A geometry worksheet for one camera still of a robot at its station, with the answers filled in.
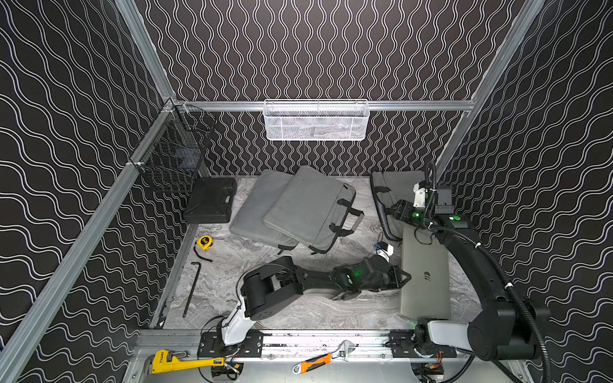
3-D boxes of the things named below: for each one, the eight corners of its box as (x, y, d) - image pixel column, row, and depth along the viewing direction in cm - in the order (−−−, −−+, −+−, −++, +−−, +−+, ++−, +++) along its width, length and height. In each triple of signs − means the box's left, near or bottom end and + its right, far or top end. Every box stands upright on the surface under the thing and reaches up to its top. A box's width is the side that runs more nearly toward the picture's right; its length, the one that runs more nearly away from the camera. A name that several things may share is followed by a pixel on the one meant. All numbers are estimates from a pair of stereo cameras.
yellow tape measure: (196, 244, 99) (194, 241, 97) (207, 236, 102) (205, 232, 100) (204, 252, 97) (202, 249, 95) (215, 243, 99) (213, 239, 97)
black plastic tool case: (187, 223, 105) (182, 216, 101) (201, 185, 119) (198, 178, 115) (229, 223, 105) (226, 216, 101) (238, 186, 119) (236, 178, 115)
